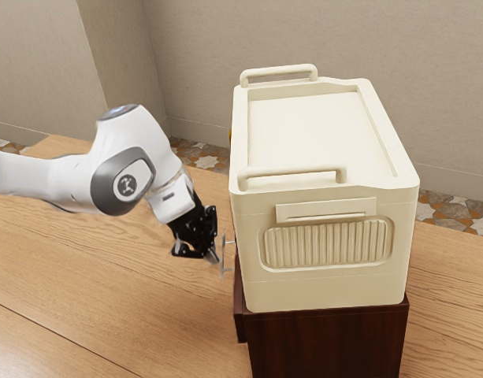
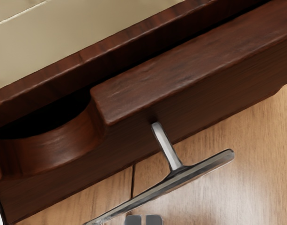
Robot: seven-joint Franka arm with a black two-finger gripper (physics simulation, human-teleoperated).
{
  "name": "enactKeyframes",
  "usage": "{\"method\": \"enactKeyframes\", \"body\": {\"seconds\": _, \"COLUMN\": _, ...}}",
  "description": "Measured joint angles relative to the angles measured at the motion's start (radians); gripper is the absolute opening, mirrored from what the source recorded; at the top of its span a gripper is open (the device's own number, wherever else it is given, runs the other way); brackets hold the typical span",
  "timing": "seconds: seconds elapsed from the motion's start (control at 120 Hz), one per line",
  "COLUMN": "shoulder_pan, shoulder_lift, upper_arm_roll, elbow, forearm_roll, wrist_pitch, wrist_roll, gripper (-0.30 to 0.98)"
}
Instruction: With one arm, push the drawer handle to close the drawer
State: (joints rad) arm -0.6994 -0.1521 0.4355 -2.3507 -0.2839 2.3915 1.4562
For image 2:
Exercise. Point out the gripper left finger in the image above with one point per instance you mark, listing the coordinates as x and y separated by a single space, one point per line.
134 220

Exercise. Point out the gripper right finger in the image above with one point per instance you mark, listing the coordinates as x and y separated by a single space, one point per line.
154 220

